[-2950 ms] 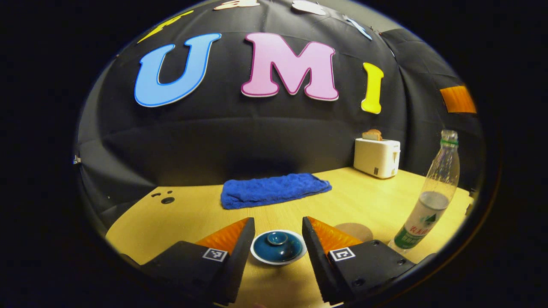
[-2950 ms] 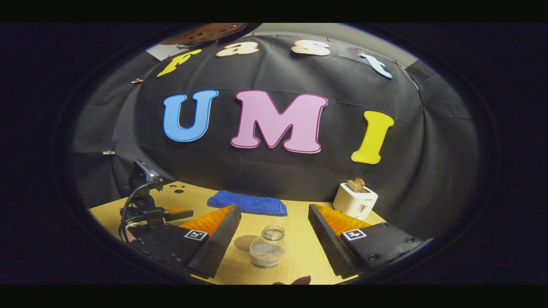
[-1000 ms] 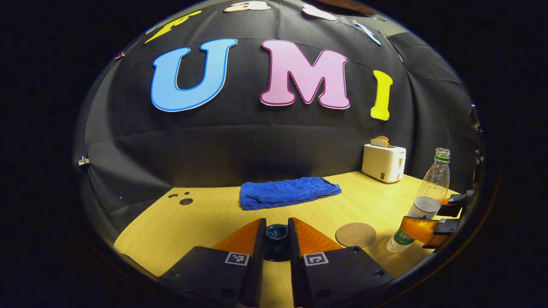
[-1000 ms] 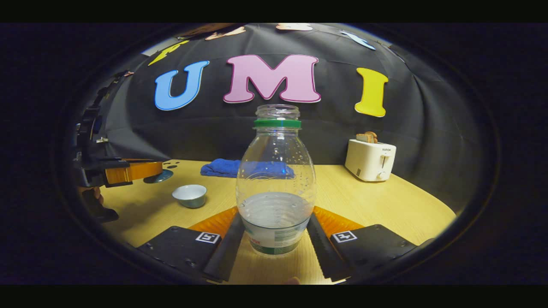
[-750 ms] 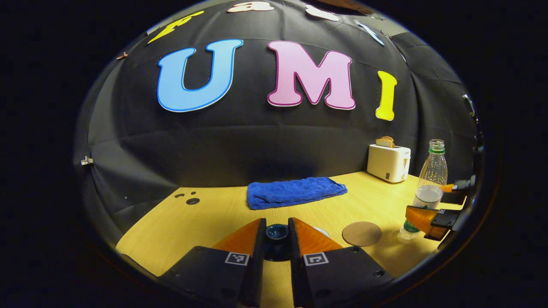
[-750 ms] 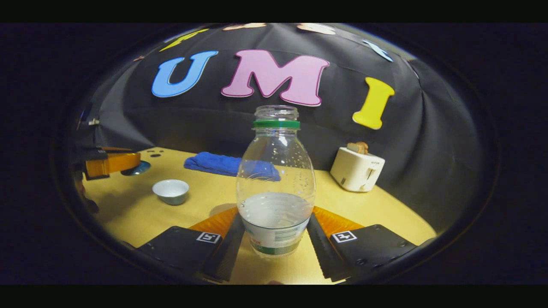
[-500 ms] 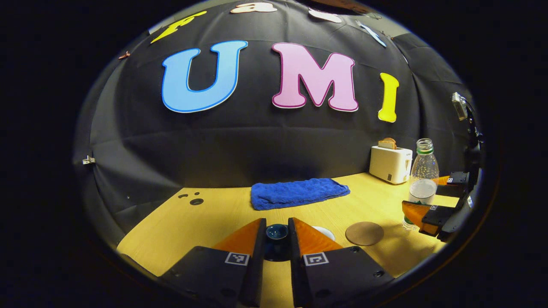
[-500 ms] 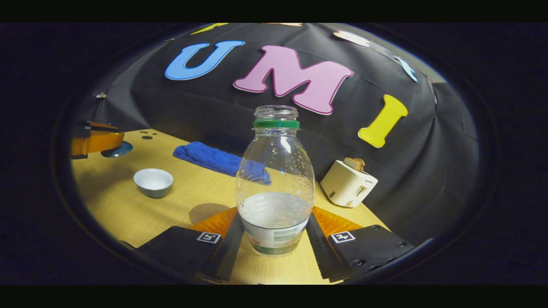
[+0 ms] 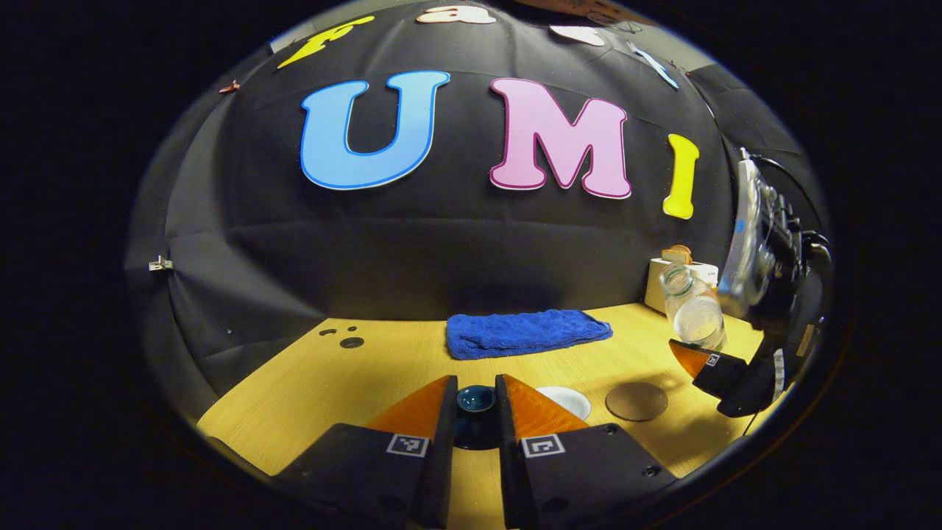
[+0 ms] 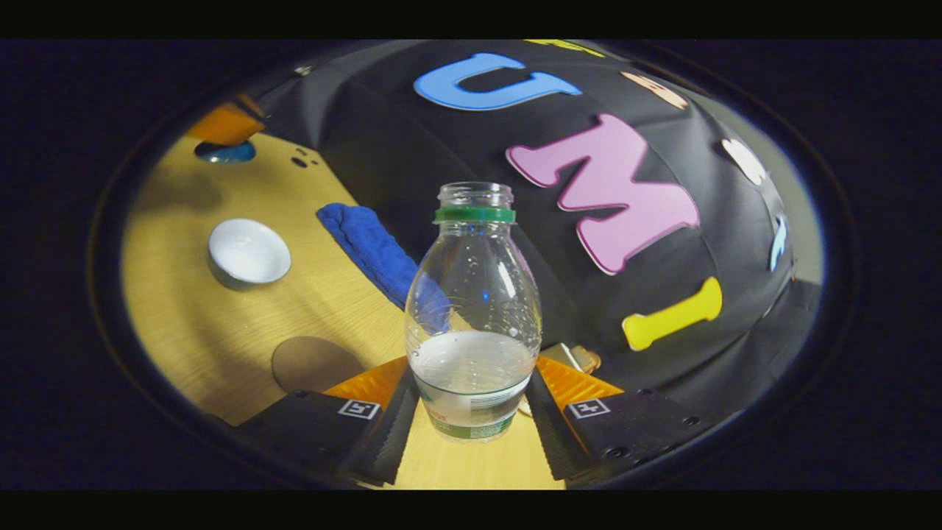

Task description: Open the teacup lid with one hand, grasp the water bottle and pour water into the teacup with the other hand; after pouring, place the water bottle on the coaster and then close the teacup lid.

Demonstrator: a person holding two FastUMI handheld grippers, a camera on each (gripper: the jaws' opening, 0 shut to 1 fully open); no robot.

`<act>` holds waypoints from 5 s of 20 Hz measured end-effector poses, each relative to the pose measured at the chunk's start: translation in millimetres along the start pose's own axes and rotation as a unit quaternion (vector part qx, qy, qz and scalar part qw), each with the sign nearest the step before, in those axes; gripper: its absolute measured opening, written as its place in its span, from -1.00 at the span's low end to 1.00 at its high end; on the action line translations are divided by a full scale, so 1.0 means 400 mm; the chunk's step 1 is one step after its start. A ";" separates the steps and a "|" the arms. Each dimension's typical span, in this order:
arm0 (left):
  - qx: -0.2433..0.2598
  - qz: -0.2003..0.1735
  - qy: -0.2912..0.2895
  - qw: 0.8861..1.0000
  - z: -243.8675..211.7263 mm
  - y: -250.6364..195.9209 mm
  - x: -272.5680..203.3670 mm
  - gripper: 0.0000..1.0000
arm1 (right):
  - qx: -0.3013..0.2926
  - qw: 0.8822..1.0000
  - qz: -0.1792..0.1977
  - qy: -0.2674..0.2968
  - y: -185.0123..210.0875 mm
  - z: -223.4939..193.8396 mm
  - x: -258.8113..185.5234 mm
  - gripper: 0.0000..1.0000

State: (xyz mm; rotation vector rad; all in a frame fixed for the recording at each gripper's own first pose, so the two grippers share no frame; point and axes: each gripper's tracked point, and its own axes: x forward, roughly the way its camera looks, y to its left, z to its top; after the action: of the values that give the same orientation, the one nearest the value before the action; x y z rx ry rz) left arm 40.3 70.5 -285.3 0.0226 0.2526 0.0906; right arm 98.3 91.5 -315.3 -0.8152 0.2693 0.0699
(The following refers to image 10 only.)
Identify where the blue towel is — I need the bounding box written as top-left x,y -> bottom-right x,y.
316,202 -> 420,310

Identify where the white teacup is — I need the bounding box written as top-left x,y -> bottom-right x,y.
208,218 -> 292,289

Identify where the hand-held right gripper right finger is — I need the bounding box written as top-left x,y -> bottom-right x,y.
524,355 -> 711,487

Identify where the clear plastic water bottle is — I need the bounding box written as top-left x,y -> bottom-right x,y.
404,181 -> 544,442

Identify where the white toaster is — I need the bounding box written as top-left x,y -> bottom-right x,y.
539,342 -> 589,376

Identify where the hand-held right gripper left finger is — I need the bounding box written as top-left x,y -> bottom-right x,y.
235,357 -> 420,487

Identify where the black backdrop cloth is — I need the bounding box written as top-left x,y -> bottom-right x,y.
243,40 -> 821,428

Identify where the round brown coaster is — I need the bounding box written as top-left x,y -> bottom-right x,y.
272,336 -> 366,395

